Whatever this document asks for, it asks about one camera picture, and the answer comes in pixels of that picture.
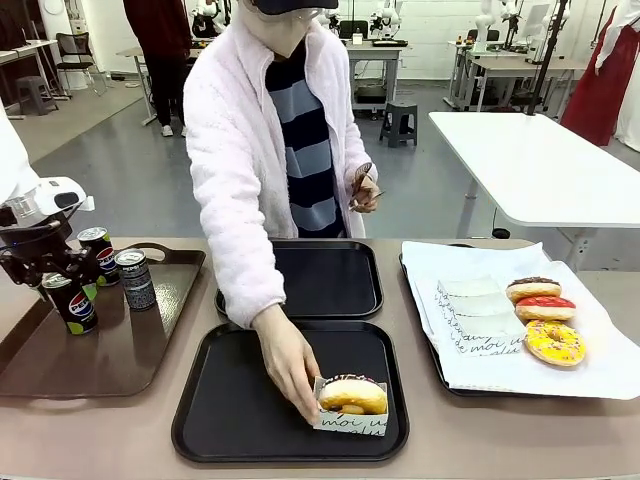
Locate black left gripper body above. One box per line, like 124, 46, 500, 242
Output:
0, 212, 79, 287

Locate black green Pepsi can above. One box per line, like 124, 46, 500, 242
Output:
41, 273, 100, 336
76, 226, 121, 288

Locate grey striped Pepsi can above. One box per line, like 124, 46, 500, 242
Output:
114, 247, 153, 312

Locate brown metal tongs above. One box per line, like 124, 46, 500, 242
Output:
349, 160, 388, 212

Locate chocolate sprinkle donut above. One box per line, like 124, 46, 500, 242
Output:
317, 373, 389, 417

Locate chocolate glazed donut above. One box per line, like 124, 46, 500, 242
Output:
505, 275, 563, 305

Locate red glazed donut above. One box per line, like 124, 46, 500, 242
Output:
514, 295, 578, 323

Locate yellow sprinkled donut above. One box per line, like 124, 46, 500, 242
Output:
524, 318, 588, 369

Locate person's right forearm pink sleeve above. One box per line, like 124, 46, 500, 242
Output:
198, 164, 290, 331

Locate person's right hand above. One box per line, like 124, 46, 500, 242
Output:
250, 304, 323, 426

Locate person's left hand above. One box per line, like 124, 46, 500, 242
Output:
347, 171, 383, 214

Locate dark grey stool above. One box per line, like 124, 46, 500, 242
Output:
14, 75, 60, 117

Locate black office chair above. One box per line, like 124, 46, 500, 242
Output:
54, 31, 109, 97

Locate black square serving tray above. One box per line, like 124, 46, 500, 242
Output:
214, 239, 384, 322
171, 320, 411, 464

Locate person in pink fleece jacket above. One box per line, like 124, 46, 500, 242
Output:
182, 0, 380, 331

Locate background person in dark red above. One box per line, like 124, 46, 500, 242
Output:
121, 0, 194, 138

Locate beige face mask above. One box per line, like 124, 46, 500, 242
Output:
238, 5, 312, 59

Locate dark cap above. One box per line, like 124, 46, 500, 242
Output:
253, 0, 341, 17

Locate grey plastic stool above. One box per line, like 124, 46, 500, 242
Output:
378, 99, 419, 149

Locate grey background workbench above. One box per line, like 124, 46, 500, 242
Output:
343, 40, 404, 112

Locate black tray under paper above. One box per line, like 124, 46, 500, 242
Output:
398, 243, 551, 399

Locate white paper sheet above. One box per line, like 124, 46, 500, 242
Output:
401, 240, 640, 402

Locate white table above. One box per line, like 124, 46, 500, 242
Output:
427, 110, 640, 239

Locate beige background workbench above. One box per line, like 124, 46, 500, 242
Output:
447, 39, 589, 113

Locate black stand pole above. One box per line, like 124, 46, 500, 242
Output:
526, 0, 572, 118

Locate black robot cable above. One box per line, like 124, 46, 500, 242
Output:
0, 221, 64, 239

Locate brown plastic tray with handles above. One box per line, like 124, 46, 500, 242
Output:
0, 242, 207, 401

